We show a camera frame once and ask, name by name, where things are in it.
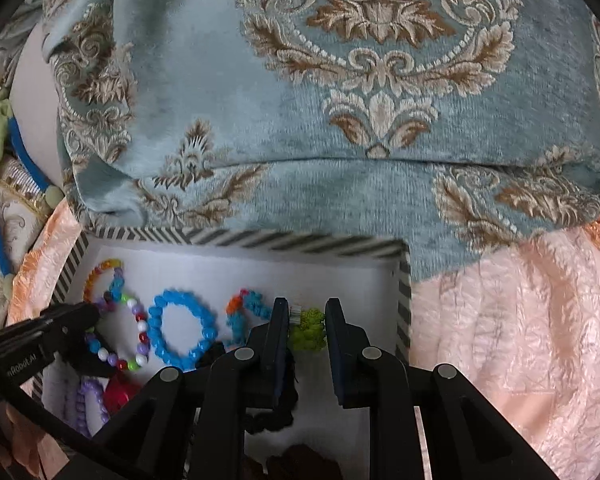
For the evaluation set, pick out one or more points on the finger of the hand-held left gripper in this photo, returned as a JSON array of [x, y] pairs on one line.
[[75, 320], [92, 360]]

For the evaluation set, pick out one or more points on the red bow hair clip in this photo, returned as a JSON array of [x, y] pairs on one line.
[[117, 395]]

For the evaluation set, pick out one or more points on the pink textured blanket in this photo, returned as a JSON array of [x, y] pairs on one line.
[[505, 335]]

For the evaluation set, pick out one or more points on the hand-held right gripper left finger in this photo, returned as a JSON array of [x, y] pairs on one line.
[[280, 350]]

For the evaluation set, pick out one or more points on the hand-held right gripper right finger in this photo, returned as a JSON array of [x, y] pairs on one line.
[[337, 350]]

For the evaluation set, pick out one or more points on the striped box with white inside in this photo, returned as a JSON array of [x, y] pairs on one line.
[[330, 280]]

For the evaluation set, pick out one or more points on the teal damask blanket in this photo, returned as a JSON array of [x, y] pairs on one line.
[[330, 110]]

